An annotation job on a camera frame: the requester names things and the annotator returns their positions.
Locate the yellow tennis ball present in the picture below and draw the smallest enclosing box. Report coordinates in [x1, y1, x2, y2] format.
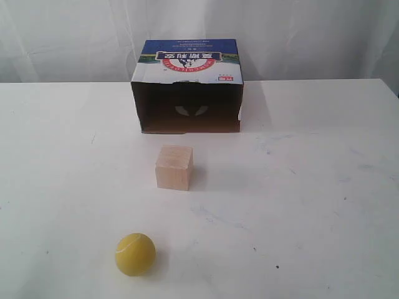
[115, 233, 156, 277]

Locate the light wooden cube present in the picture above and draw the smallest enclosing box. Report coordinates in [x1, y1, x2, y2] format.
[155, 145, 193, 191]

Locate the blue white cardboard box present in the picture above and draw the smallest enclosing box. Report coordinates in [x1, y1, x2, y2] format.
[131, 39, 244, 134]

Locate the white backdrop curtain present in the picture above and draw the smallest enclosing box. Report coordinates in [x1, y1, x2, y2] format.
[1, 1, 398, 85]

